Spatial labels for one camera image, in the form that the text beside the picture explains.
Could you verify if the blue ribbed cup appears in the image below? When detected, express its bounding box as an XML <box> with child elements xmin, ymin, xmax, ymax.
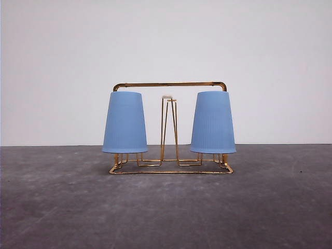
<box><xmin>190</xmin><ymin>91</ymin><xmax>236</xmax><ymax>154</ymax></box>
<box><xmin>102</xmin><ymin>91</ymin><xmax>148</xmax><ymax>154</ymax></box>

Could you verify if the gold wire cup rack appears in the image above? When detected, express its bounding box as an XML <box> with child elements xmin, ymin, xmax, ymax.
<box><xmin>109</xmin><ymin>81</ymin><xmax>233</xmax><ymax>174</ymax></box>

